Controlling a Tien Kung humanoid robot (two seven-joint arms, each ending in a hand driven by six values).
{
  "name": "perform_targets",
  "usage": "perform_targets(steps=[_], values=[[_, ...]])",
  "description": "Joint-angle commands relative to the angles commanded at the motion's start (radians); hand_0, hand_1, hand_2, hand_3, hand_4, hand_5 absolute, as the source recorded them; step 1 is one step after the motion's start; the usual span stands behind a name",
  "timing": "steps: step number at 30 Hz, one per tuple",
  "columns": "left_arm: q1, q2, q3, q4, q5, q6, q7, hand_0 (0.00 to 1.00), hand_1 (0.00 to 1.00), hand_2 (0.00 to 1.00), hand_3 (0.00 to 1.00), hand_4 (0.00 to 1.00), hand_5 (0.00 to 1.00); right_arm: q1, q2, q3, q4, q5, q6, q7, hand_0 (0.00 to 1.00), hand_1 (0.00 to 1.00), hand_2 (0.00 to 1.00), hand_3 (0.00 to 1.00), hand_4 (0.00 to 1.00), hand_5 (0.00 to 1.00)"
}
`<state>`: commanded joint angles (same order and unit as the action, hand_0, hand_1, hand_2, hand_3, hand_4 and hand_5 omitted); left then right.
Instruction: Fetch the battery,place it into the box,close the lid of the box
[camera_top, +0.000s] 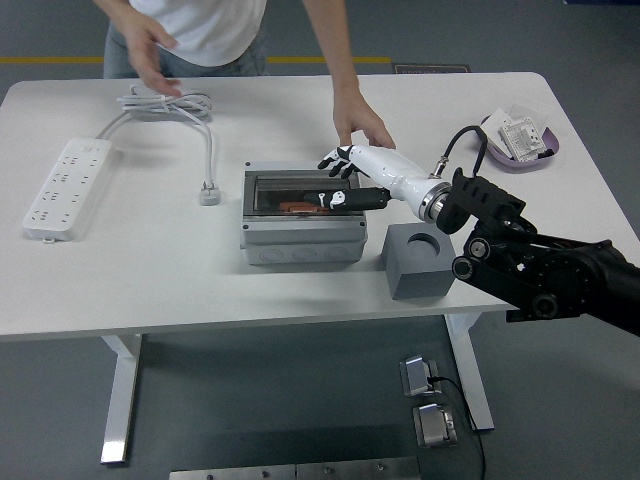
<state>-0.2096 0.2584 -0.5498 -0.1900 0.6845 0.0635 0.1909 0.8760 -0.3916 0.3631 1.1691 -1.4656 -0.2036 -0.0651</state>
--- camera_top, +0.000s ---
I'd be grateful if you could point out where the person's left hand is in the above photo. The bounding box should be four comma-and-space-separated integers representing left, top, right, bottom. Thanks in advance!
332, 92, 397, 150

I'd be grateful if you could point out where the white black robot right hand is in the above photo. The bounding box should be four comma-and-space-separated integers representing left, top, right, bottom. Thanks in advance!
303, 143, 436, 217

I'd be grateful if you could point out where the person's right hand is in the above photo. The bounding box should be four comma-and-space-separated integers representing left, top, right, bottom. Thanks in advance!
117, 9, 182, 99

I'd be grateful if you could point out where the transparent hinged box lid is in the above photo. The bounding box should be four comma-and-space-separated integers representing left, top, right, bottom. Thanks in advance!
244, 168, 366, 221

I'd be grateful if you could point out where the orange cylindrical battery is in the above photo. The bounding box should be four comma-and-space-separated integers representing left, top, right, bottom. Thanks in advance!
278, 200, 331, 214

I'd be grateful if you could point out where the grey plastic electrical box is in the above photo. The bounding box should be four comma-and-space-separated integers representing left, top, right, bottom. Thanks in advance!
240, 159, 370, 266

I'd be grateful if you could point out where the grey block battery holder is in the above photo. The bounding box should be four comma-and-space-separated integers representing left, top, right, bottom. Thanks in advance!
382, 222, 457, 301

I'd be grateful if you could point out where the person's torso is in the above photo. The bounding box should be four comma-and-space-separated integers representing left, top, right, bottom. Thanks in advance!
102, 0, 269, 80

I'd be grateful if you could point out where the dark brown floor mat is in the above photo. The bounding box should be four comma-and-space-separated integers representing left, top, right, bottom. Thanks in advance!
392, 63, 472, 76

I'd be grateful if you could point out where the purple plastic tray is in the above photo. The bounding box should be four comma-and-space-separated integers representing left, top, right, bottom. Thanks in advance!
479, 113, 560, 174

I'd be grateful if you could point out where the clear plastic packet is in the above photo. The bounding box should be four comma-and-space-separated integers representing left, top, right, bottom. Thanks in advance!
504, 93, 550, 126

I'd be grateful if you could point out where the white power strip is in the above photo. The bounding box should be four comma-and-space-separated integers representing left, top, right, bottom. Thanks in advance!
22, 138, 124, 246

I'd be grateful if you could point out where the silver foot pedal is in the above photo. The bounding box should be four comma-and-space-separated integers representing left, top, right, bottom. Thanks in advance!
399, 354, 441, 399
412, 403, 460, 448

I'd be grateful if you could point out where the white table leg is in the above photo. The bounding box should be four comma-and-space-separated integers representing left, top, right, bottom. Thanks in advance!
443, 312, 496, 432
99, 333, 146, 466

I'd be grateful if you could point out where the metal floor plate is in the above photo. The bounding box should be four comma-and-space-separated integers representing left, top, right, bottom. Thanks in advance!
168, 463, 297, 480
295, 455, 422, 480

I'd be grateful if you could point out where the white power cord with plug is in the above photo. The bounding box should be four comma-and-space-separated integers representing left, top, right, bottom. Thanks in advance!
94, 83, 224, 207

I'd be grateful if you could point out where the white wall socket module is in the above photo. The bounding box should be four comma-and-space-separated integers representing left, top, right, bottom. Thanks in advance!
497, 117, 549, 164

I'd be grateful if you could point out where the black pedal cable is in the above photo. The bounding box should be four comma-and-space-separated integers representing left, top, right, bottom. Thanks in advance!
429, 374, 487, 480

